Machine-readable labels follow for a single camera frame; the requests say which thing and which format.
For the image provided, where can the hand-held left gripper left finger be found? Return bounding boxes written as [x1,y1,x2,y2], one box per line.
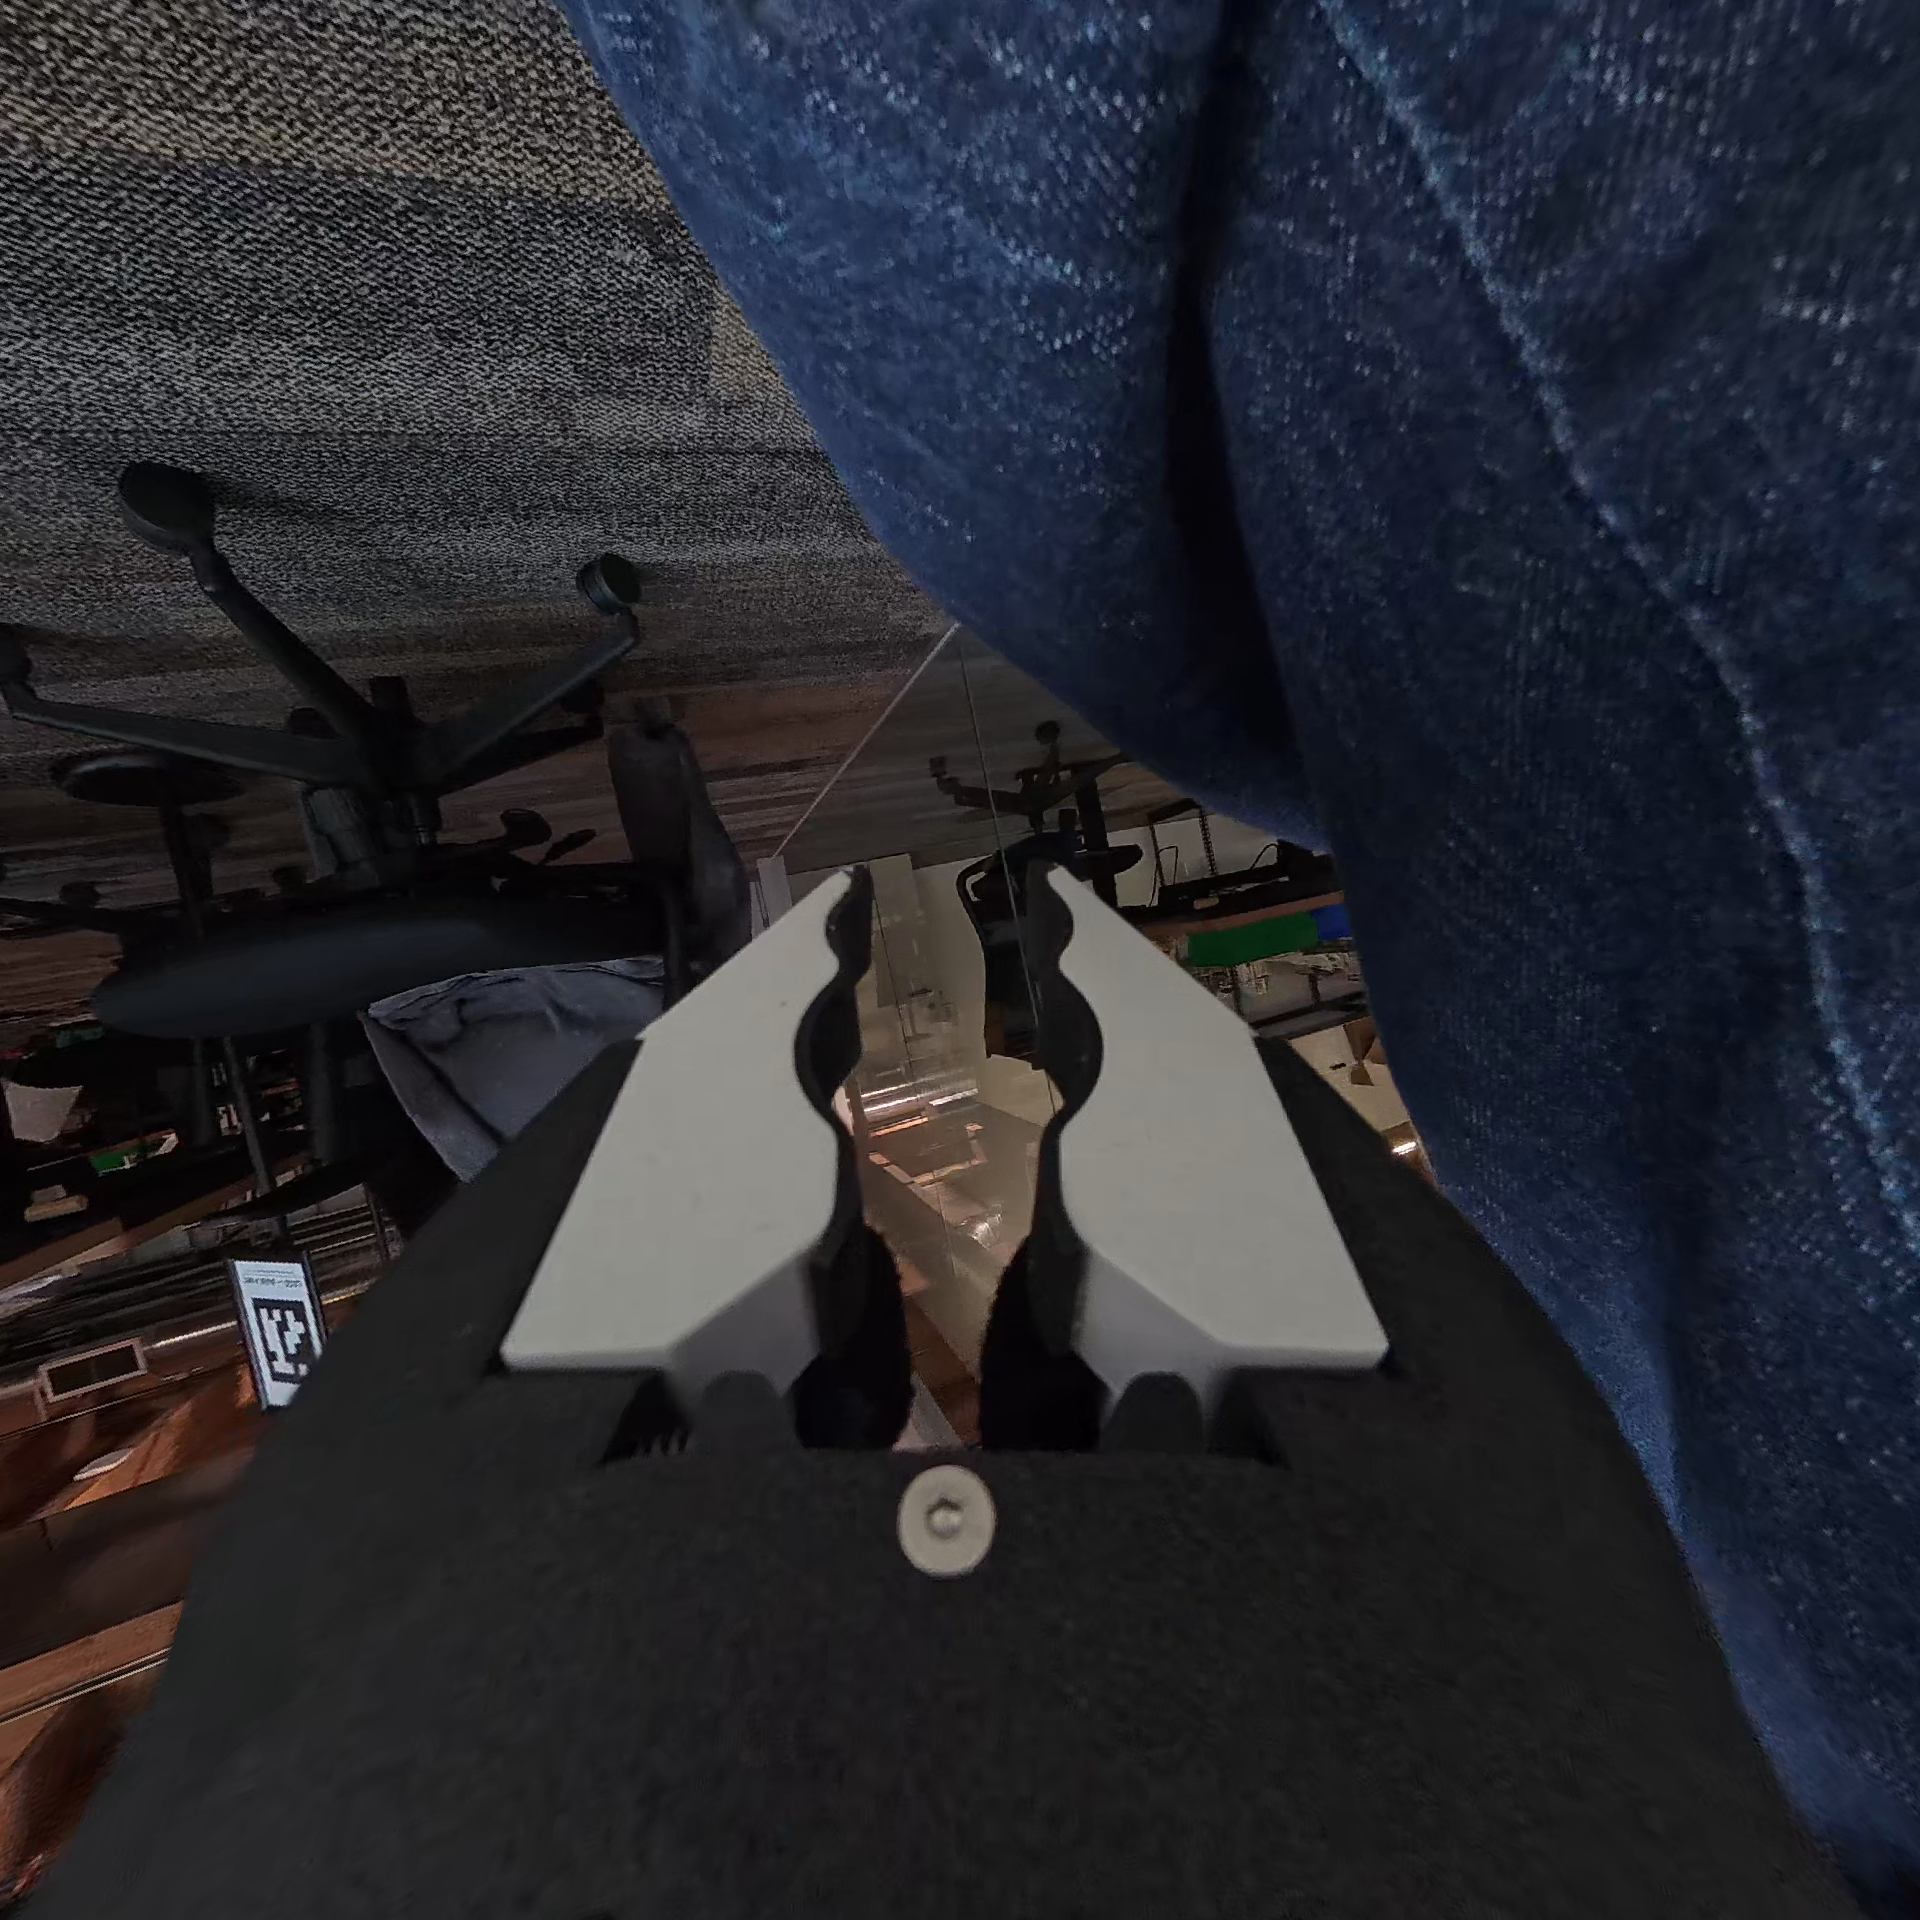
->
[497,864,877,1381]

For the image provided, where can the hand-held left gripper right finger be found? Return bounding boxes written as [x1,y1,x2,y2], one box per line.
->
[1024,864,1391,1381]

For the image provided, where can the grey cloth bundle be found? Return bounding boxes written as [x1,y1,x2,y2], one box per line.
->
[355,961,680,1189]

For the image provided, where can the green board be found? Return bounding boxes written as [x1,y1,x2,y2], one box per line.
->
[1187,907,1356,981]

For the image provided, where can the clear acrylic stand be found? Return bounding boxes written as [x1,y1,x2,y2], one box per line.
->
[745,849,1051,1322]

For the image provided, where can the black office chair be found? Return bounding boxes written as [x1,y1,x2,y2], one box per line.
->
[0,463,752,1203]
[926,721,1189,1070]

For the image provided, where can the printed square code tag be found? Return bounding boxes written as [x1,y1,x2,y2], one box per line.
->
[224,1249,329,1416]

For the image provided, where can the person's blue jeans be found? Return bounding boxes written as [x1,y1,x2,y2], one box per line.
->
[554,0,1920,1909]

